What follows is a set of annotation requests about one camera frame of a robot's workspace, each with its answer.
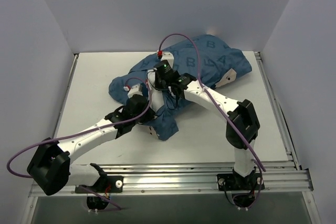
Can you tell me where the aluminium table edge rail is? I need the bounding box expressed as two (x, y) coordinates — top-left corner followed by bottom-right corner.
(52, 54), (79, 138)

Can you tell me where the aluminium right side rail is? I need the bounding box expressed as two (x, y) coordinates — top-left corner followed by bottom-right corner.
(254, 52), (302, 170)

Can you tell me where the white pillow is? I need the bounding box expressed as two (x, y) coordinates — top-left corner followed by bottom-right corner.
(146, 69), (166, 119)

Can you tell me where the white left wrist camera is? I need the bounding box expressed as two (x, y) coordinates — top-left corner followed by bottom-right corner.
(123, 83), (143, 98)

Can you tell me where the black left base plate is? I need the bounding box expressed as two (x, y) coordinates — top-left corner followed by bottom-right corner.
(75, 175), (124, 194)

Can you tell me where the blue cartoon print pillowcase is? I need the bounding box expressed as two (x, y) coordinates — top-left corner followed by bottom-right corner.
(108, 35), (252, 141)

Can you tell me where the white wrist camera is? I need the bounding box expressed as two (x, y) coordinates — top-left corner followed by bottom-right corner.
(157, 50), (174, 68)
(123, 83), (143, 98)

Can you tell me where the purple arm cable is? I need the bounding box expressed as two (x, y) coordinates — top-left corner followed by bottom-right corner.
(159, 33), (266, 174)
(6, 77), (153, 212)

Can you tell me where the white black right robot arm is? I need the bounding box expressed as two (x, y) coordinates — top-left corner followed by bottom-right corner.
(154, 60), (260, 189)

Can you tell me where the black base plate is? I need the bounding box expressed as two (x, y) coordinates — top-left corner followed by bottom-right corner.
(216, 171), (265, 191)
(75, 175), (124, 194)

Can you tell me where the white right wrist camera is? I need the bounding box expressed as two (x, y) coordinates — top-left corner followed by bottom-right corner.
(157, 50), (174, 68)

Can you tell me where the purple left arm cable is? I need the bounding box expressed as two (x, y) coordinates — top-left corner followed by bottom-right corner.
(6, 77), (153, 212)

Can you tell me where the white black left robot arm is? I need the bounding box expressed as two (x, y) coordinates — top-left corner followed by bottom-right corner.
(27, 94), (155, 196)

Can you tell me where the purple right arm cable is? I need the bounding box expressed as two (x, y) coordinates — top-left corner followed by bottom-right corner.
(159, 33), (266, 174)

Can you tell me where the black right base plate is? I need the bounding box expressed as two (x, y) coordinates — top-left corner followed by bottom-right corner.
(216, 171), (265, 191)

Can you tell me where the aluminium front frame rail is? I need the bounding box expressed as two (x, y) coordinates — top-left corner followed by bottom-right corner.
(28, 161), (314, 196)

